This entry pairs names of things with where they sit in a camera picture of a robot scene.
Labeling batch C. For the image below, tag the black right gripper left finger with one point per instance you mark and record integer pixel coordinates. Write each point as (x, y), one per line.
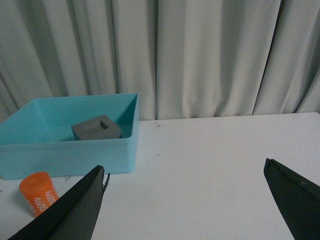
(74, 215)

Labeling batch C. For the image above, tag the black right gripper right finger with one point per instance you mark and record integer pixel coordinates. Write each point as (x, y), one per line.
(297, 198)

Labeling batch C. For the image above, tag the orange cylinder part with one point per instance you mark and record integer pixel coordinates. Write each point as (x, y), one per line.
(39, 192)

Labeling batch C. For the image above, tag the gray block with square hole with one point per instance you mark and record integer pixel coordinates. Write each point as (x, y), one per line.
(97, 128)

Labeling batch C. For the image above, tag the light blue plastic box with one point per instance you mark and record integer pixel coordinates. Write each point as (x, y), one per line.
(39, 137)

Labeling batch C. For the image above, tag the pale gray curtain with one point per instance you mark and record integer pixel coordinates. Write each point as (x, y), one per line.
(185, 58)

